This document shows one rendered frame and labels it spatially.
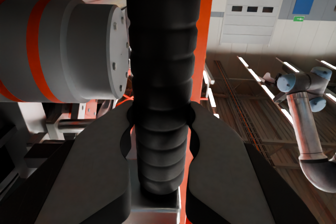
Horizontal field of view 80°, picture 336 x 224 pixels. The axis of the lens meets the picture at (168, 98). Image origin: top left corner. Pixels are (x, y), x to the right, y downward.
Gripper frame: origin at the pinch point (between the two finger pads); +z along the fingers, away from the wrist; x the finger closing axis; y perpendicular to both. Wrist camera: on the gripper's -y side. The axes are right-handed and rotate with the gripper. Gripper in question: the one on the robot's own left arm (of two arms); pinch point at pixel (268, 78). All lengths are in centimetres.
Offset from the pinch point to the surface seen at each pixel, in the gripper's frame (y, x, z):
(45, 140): 12, 98, -68
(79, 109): 7, 96, -51
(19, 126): 14, 102, -67
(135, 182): 22, 86, -86
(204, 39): 23, 59, -29
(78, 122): 12, 94, -64
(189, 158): -33, 52, -29
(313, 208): -564, -619, 225
